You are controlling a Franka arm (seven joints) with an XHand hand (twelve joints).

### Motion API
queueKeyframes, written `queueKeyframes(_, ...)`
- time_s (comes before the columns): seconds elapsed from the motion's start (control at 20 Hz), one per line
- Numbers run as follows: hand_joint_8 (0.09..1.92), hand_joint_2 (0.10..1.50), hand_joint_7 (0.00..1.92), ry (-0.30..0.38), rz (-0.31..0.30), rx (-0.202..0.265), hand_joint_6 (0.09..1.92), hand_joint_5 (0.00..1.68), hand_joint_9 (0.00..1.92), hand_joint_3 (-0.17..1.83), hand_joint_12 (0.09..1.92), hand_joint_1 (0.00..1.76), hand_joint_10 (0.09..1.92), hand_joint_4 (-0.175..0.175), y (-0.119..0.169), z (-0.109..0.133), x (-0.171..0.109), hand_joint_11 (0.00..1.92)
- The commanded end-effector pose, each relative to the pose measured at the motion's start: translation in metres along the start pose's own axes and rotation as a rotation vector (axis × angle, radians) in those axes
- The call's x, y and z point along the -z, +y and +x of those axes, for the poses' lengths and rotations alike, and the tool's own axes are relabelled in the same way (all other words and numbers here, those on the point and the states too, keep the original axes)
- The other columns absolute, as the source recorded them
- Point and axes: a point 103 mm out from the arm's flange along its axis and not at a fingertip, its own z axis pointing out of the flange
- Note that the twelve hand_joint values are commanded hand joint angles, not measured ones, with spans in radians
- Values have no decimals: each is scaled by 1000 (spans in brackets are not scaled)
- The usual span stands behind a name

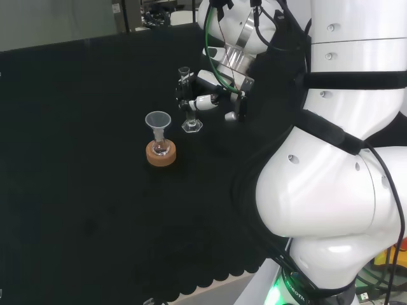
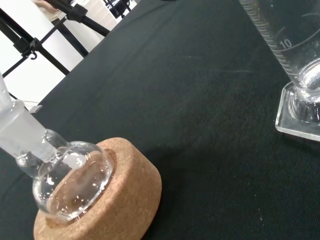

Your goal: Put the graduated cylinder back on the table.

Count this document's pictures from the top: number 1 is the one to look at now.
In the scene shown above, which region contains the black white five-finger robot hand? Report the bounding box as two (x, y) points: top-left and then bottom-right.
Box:
(174, 46), (256, 124)

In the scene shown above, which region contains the clear glass graduated cylinder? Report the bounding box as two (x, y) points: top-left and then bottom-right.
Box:
(177, 66), (204, 134)

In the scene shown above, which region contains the clear plastic funnel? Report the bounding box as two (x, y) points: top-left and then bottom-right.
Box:
(144, 111), (172, 141)

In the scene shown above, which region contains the small round-bottom glass flask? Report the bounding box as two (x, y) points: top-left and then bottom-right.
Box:
(151, 134), (169, 157)

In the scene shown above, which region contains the dark background equipment shelf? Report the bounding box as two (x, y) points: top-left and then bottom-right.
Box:
(109, 0), (200, 33)

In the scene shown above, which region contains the black bench cloth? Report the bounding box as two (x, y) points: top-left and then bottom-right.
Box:
(0, 24), (315, 302)

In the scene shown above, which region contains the grey partition panel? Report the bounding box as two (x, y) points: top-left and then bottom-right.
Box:
(0, 0), (117, 52)

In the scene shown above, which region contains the yellow emergency stop button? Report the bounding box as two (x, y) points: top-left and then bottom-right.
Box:
(373, 243), (399, 268)

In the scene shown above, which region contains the green cable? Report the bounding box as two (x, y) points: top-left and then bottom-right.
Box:
(204, 5), (246, 95)

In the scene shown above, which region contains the brown cork ring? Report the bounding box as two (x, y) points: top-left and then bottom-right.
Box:
(145, 140), (177, 167)

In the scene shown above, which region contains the black cable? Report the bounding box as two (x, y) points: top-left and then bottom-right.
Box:
(361, 141), (407, 305)

